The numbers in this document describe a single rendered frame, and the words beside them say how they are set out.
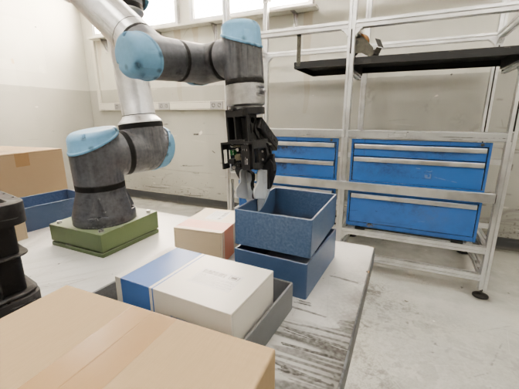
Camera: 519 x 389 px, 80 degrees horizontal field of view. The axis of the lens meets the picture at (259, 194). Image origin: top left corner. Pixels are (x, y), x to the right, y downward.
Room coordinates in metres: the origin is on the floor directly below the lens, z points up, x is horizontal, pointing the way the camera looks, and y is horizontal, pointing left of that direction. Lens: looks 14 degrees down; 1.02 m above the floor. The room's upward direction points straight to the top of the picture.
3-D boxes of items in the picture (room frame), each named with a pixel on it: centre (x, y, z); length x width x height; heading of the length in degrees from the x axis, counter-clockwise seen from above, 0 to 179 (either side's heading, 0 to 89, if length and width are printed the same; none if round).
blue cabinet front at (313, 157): (2.13, -0.17, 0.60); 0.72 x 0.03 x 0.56; 65
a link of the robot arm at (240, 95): (0.63, 0.02, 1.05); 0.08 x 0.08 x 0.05
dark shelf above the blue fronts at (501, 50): (2.07, -0.86, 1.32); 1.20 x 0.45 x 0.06; 65
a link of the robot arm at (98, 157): (0.77, 0.40, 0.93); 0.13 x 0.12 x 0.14; 142
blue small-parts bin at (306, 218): (0.62, -0.06, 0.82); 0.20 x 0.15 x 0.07; 155
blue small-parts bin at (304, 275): (0.62, -0.06, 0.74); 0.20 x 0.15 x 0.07; 152
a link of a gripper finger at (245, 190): (0.63, 0.03, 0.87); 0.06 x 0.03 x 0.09; 154
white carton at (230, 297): (0.42, 0.10, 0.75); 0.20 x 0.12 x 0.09; 63
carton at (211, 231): (0.72, 0.11, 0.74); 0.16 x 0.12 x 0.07; 162
